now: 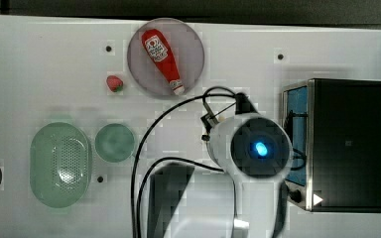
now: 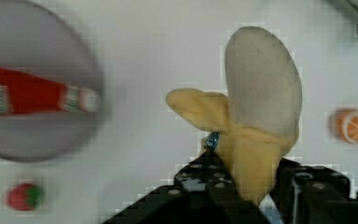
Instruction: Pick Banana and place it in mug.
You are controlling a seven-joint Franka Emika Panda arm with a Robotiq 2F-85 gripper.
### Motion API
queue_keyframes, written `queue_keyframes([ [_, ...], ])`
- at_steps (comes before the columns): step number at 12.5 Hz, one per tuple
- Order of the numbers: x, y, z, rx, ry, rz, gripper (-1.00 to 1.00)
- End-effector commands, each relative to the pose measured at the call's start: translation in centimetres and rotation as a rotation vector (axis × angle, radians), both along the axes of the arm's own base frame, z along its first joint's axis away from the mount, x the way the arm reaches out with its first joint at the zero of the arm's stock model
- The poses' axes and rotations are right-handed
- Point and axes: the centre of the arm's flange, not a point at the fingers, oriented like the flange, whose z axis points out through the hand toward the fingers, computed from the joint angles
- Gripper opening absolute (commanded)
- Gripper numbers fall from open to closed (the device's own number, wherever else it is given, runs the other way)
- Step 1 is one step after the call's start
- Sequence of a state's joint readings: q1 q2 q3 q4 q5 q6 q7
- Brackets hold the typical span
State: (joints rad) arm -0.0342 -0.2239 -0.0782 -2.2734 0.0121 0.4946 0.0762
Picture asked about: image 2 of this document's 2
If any peeled banana toy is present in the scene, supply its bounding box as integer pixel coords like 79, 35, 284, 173
166, 26, 302, 204

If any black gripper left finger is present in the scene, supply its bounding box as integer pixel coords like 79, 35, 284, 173
103, 149, 270, 224

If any red ketchup bottle toy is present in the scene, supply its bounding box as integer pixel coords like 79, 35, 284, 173
0, 68, 101, 116

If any orange slice toy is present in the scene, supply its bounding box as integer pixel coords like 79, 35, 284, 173
333, 108, 358, 144

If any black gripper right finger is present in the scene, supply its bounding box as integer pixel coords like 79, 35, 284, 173
269, 159, 358, 224

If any pink strawberry toy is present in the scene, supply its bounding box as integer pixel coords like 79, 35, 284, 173
5, 183, 43, 211

